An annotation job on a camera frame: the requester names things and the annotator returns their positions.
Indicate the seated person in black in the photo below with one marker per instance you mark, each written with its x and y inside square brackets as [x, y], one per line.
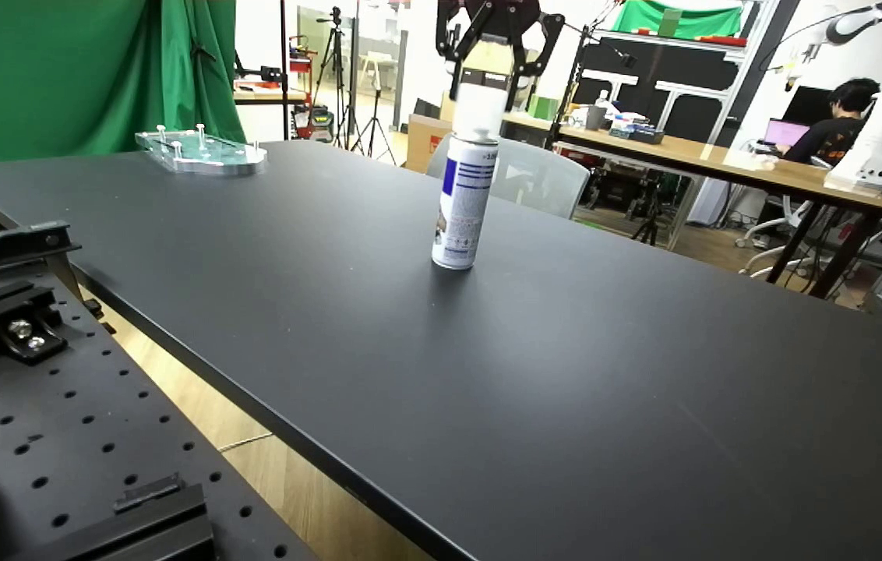
[833, 134]

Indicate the white blue spray can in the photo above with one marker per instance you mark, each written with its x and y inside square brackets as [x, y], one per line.
[466, 186]

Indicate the clear plastic tray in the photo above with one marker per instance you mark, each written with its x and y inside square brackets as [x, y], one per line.
[197, 151]

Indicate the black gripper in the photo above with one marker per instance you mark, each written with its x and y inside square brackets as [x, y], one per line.
[502, 13]

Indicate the grey office chair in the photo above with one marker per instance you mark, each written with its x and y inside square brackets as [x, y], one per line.
[534, 176]

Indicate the green backdrop curtain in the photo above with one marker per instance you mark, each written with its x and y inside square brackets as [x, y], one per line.
[86, 76]

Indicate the wooden desk with black legs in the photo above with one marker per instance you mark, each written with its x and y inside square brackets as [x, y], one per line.
[736, 166]

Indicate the black camera tripod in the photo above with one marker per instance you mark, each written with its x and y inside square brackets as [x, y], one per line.
[348, 68]

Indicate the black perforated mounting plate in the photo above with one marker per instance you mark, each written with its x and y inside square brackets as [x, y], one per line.
[93, 463]

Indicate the translucent plastic lid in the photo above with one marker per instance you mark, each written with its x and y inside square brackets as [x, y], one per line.
[479, 111]

